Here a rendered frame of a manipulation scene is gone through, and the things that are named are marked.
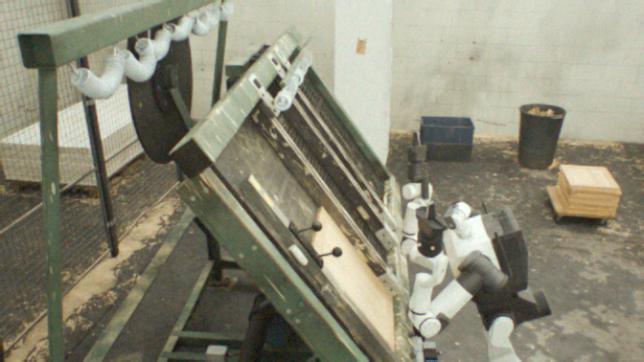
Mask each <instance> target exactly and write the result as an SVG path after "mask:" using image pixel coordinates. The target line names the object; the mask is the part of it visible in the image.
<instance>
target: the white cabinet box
mask: <svg viewBox="0 0 644 362"><path fill-rule="evenodd" d="M395 8H396V0H335V61H334V94H335V97H336V98H337V100H338V101H339V102H340V104H341V105H342V107H343V108H344V110H345V111H347V112H348V114H349V115H350V117H351V118H352V120H353V122H354V123H355V125H356V127H357V128H358V129H359V131H360V132H361V134H362V135H363V136H364V138H366V140H367V142H368V143H369V145H370V146H371V147H372V149H373V150H374V152H375V153H376V154H377V156H378V157H379V158H380V160H381V162H382V163H383V165H386V161H387V155H388V150H389V133H390V112H391V91H392V70H393V50H394V29H395Z"/></svg>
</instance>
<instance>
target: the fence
mask: <svg viewBox="0 0 644 362"><path fill-rule="evenodd" d="M252 178H254V179H255V181H256V178H255V177H254V176H253V175H252V174H251V175H249V176H248V177H245V178H244V180H242V182H241V185H240V187H241V188H242V189H243V190H244V192H245V193H247V194H248V195H249V197H250V198H251V199H252V201H253V203H254V204H255V205H256V206H257V207H258V209H259V210H260V211H261V212H262V214H263V215H264V216H265V218H267V219H268V221H269V222H270V224H271V225H272V226H273V227H274V228H275V230H276V231H277V232H278V233H279V235H280V236H281V237H282V238H283V240H284V242H285V243H287V244H288V246H289V247H291V246H292V245H296V247H297V248H298V249H299V250H300V252H301V253H302V254H303V255H304V257H305V258H307V260H308V264H307V265H305V267H307V268H308V269H309V270H310V272H311V273H312V274H313V276H314V277H315V278H316V279H317V280H318V283H319V284H320V285H321V286H323V285H325V284H329V285H330V286H331V287H332V288H333V290H334V291H335V292H336V294H337V295H338V296H339V298H338V303H337V304H336V305H337V306H338V307H339V309H340V310H341V311H342V312H343V313H344V315H345V316H347V317H348V318H349V320H350V321H351V322H352V323H353V325H354V326H355V327H356V329H357V331H358V332H359V333H360V334H361V336H362V337H363V338H364V339H365V341H366V342H368V343H369V344H370V345H371V347H372V348H373V349H374V350H375V352H376V354H377V355H378V356H379V358H380V359H381V360H382V361H383V362H400V359H399V357H398V356H397V355H396V353H395V352H394V351H393V350H392V348H391V347H390V346H389V345H387V343H386V342H385V341H384V340H383V338H382V337H381V336H380V334H379V333H378V332H377V331H376V328H375V327H374V326H373V325H372V323H371V322H370V321H369V320H368V318H366V317H365V316H364V315H363V313H362V312H361V311H360V310H359V308H358V307H357V306H356V303H355V302H354V301H353V300H352V298H351V297H350V296H349V295H348V293H347V292H345V291H344V290H343V288H342V287H341V286H340V285H339V283H338V281H337V280H336V279H335V277H334V276H333V275H332V273H331V272H330V271H329V270H328V268H327V267H325V266H324V265H323V268H322V269H320V268H319V266H318V265H317V264H316V263H315V260H314V259H313V258H312V257H311V255H310V254H309V253H308V252H306V250H305V249H304V248H303V247H302V245H301V244H300V243H299V242H298V239H297V238H296V237H295V236H294V234H293V233H292V232H291V231H290V229H289V228H288V226H289V223H290V222H289V221H288V218H287V217H285V216H284V214H283V213H282V212H281V211H280V209H279V208H278V207H277V206H276V204H275V203H274V202H273V201H272V198H271V197H270V196H269V195H268V193H267V192H265V191H264V189H263V188H262V187H261V186H260V184H259V183H258V182H257V181H256V183H257V184H258V185H259V186H260V188H261V191H260V192H259V190H258V189H257V188H256V187H255V185H254V184H253V183H252V182H251V181H252ZM264 194H267V195H268V197H269V198H270V199H271V201H272V203H273V204H274V205H273V208H272V206H271V205H270V204H269V203H268V202H267V199H265V198H264Z"/></svg>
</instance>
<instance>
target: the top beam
mask: <svg viewBox="0 0 644 362"><path fill-rule="evenodd" d="M301 39H302V36H301V35H300V34H299V32H298V31H297V29H296V28H295V26H292V27H291V28H289V29H288V30H287V31H285V32H284V33H283V34H281V35H280V36H279V37H278V38H277V39H276V40H275V41H274V42H273V43H272V44H271V45H270V46H269V47H268V48H267V50H266V52H265V53H264V54H263V55H261V56H260V57H259V58H258V59H257V60H256V61H255V62H254V63H253V64H252V65H251V66H250V67H249V69H248V70H247V72H246V73H245V74H244V75H243V76H241V77H240V78H239V79H238V80H237V81H236V82H235V83H234V84H233V85H232V87H231V88H230V89H229V90H228V91H227V92H226V94H225V95H224V96H223V97H222V98H220V99H219V100H218V101H217V102H216V103H215V105H214V106H213V107H212V108H211V109H210V110H209V111H208V112H207V113H206V115H205V116H204V117H203V118H202V119H201V120H199V121H198V123H197V124H196V125H195V126H194V127H193V128H192V129H191V130H190V131H189V132H188V133H187V134H186V136H185V137H184V138H183V139H182V141H181V142H180V143H179V144H178V145H176V146H175V147H174V148H173V149H172V150H171V151H170V152H169V155H170V156H171V158H172V160H173V161H174V162H175V163H176V165H177V166H178V167H180V168H181V169H182V170H183V172H184V173H185V174H186V175H187V176H188V178H189V180H192V178H193V177H195V176H196V175H198V174H199V173H201V172H202V171H205V170H206V169H208V168H209V167H211V166H212V165H214V164H215V163H216V161H217V160H218V157H219V156H220V154H221V153H222V151H223V150H224V149H225V148H226V147H227V146H228V144H229V143H230V141H231V140H232V137H233V136H234V135H235V133H236V132H237V130H238V129H239V127H240V126H241V125H242V123H243V121H245V120H246V118H247V116H248V115H249V113H250V112H251V110H252V109H253V107H254V106H255V105H256V103H257V102H258V100H259V99H260V96H259V94H258V93H257V91H256V90H255V89H254V87H253V86H252V85H251V83H250V82H249V81H248V79H249V78H250V77H251V76H252V75H253V74H254V75H255V76H256V78H257V79H258V80H259V82H260V83H261V84H262V86H263V87H264V88H267V87H268V86H269V85H270V83H271V82H272V81H273V80H274V78H275V77H276V76H277V71H276V70H275V69H274V67H273V66H272V64H271V63H270V62H269V60H268V59H267V58H268V56H269V55H270V54H272V55H273V56H274V57H275V59H276V60H277V61H278V63H279V64H280V66H283V65H284V64H283V63H282V62H281V60H280V59H279V58H278V57H277V56H276V54H275V53H274V52H273V51H274V50H275V48H276V46H278V47H279V50H280V51H281V53H282V54H283V55H285V57H286V58H287V59H288V58H289V57H290V56H291V54H292V53H293V51H294V49H295V48H296V46H297V45H298V43H299V42H300V40H301Z"/></svg>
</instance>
